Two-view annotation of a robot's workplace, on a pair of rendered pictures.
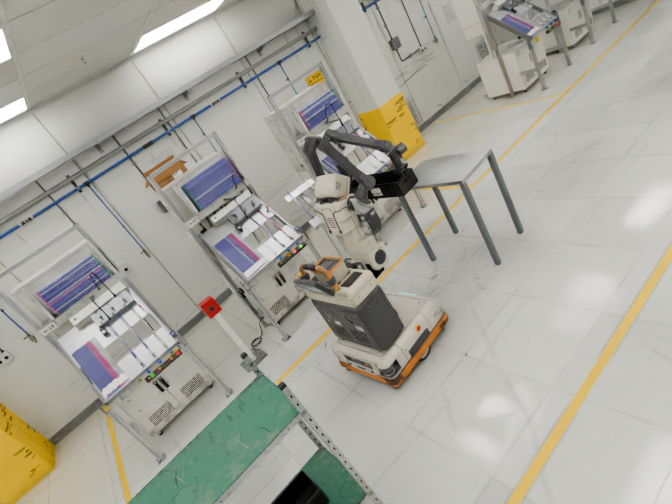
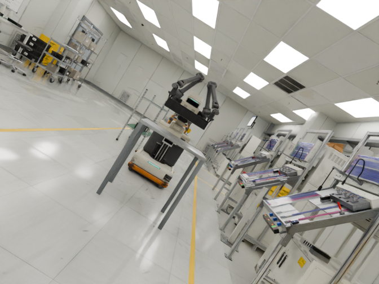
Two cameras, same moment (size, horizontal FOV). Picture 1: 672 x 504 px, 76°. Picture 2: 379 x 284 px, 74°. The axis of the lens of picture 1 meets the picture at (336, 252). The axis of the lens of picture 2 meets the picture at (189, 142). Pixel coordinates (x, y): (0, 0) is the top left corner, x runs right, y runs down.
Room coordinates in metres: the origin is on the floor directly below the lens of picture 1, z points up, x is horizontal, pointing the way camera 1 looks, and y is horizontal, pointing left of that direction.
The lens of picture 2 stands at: (4.40, -3.28, 1.01)
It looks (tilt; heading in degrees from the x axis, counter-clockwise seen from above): 4 degrees down; 114
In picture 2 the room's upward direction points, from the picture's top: 32 degrees clockwise
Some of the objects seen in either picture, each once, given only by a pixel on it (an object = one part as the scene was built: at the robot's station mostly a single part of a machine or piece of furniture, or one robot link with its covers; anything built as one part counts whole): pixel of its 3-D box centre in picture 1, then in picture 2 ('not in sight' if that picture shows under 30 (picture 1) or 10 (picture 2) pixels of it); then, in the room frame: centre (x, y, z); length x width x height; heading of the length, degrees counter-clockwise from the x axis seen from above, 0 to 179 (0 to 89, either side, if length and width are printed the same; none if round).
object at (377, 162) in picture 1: (356, 178); (311, 245); (4.80, -0.65, 0.65); 1.01 x 0.73 x 1.29; 24
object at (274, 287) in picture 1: (271, 280); (264, 224); (4.36, 0.76, 0.31); 0.70 x 0.65 x 0.62; 114
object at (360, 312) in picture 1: (352, 299); (168, 141); (2.60, 0.08, 0.59); 0.55 x 0.34 x 0.83; 29
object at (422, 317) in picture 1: (387, 333); (153, 165); (2.64, 0.00, 0.16); 0.67 x 0.64 x 0.25; 119
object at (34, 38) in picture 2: not in sight; (31, 49); (-2.97, 0.94, 0.38); 0.65 x 0.46 x 0.75; 27
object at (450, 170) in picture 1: (458, 209); (153, 170); (3.25, -1.06, 0.40); 0.70 x 0.45 x 0.80; 29
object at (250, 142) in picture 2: not in sight; (237, 154); (2.43, 5.05, 0.95); 1.36 x 0.82 x 1.90; 24
